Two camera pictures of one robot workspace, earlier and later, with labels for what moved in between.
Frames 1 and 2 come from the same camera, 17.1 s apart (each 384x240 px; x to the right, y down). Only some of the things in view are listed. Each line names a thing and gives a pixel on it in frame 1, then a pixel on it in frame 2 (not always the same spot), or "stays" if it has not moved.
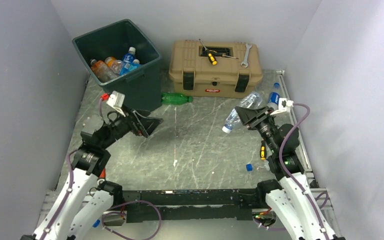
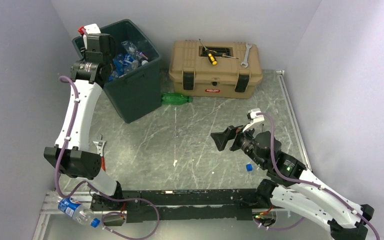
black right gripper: (253, 117) -> (221, 138)
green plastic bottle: (175, 98) stays
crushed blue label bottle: (135, 65) -> (122, 63)
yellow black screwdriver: (212, 59) stays
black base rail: (151, 205) stays
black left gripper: (147, 125) -> (85, 54)
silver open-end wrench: (245, 62) stays
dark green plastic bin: (141, 87) stays
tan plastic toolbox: (219, 69) stays
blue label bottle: (274, 96) -> (114, 74)
